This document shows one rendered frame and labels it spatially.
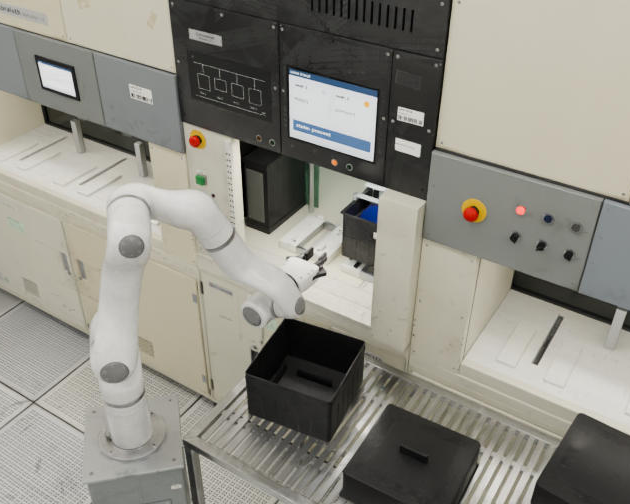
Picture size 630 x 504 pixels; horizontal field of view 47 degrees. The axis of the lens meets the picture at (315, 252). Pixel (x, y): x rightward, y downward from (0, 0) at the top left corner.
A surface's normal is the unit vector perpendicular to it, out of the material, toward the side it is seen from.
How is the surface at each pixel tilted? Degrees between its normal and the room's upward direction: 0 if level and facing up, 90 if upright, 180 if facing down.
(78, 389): 0
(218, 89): 90
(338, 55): 90
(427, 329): 90
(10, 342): 0
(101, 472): 0
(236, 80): 90
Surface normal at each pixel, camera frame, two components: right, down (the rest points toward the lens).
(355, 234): -0.54, 0.50
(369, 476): 0.00, -0.81
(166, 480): 0.22, 0.58
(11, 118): 0.84, 0.32
